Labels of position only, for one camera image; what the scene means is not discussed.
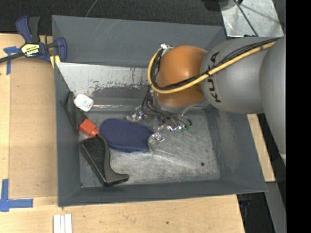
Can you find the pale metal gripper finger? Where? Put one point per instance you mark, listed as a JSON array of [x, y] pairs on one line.
[[157, 139], [136, 115]]

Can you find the dark blue oval pad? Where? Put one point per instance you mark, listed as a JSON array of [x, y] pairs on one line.
[[124, 135]]

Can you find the grey metal bin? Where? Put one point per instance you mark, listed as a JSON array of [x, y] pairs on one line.
[[175, 164]]

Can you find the white packet with blue print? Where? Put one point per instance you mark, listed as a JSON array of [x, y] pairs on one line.
[[83, 102]]

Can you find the black curved brush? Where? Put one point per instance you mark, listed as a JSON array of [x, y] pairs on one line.
[[99, 156]]

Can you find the black tool with orange end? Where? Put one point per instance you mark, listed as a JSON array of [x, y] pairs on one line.
[[75, 118]]

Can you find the pale wood flat board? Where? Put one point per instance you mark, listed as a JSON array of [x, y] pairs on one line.
[[31, 130]]

